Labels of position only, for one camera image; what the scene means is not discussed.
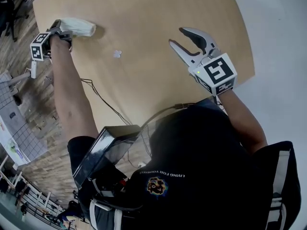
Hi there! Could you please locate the person's right forearm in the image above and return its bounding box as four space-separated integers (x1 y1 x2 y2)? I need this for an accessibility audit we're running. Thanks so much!
217 89 268 156

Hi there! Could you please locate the black chest-mounted screen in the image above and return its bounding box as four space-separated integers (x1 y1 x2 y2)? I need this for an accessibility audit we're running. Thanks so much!
71 125 142 189

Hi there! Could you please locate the white harness strap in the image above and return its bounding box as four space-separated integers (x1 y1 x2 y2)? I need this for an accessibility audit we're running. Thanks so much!
263 149 293 230

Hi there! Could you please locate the person's left forearm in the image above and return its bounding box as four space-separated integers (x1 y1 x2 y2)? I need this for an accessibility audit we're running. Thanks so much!
49 34 99 144

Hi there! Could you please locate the white power strip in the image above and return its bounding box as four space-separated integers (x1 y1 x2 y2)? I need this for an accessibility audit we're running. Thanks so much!
30 60 38 80

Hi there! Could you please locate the light wooden table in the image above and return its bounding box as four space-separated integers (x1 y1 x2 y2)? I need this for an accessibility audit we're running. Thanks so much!
32 0 256 129

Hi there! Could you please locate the white cleaning cloth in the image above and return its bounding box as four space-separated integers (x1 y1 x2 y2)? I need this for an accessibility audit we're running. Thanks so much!
59 17 97 37

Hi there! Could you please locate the thin black cable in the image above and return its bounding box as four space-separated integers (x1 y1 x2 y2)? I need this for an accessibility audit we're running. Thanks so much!
80 78 132 126

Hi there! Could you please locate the black office chair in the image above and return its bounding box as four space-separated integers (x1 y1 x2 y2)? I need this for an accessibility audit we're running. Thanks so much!
0 0 30 43

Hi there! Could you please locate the table with checked cloth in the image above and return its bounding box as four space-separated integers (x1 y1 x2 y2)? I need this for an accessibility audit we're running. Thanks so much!
0 70 48 167

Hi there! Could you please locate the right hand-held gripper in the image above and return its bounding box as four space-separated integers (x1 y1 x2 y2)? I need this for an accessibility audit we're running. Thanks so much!
168 27 238 97

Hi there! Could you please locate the person's black shirt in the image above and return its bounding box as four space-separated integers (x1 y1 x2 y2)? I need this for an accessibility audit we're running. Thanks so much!
67 98 302 230

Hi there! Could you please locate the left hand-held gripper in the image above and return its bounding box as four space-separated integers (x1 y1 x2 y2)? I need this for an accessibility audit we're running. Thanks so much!
30 19 73 62

